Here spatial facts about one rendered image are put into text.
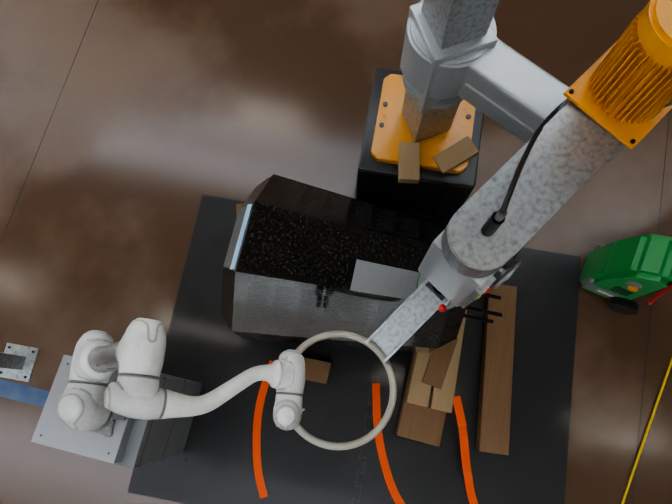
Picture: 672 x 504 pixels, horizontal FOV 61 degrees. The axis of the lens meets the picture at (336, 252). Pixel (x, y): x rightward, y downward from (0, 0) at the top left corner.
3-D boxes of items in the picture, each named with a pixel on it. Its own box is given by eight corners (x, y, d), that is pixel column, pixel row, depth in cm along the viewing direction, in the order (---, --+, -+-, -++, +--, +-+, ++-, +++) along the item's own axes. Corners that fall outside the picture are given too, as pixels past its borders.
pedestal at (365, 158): (366, 125, 376) (371, 60, 304) (465, 141, 372) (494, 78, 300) (349, 219, 359) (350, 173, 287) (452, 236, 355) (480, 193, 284)
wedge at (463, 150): (466, 139, 287) (468, 135, 282) (476, 155, 285) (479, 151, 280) (432, 157, 285) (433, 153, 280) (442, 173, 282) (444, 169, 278)
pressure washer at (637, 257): (646, 265, 349) (742, 222, 265) (628, 317, 341) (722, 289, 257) (591, 242, 353) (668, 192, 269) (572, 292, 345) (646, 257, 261)
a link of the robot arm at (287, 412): (301, 431, 216) (304, 396, 220) (299, 431, 201) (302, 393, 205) (272, 429, 216) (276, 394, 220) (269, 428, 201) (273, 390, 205)
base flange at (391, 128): (384, 76, 301) (385, 71, 297) (476, 90, 299) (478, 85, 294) (369, 160, 289) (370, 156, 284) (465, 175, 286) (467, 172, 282)
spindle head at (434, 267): (474, 213, 239) (503, 171, 196) (514, 249, 235) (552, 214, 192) (415, 271, 233) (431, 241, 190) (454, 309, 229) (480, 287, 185)
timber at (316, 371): (277, 374, 333) (274, 373, 322) (281, 354, 336) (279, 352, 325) (327, 384, 331) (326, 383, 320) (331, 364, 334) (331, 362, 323)
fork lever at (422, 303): (472, 220, 241) (472, 219, 236) (506, 252, 237) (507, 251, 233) (360, 335, 248) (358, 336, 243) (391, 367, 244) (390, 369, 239)
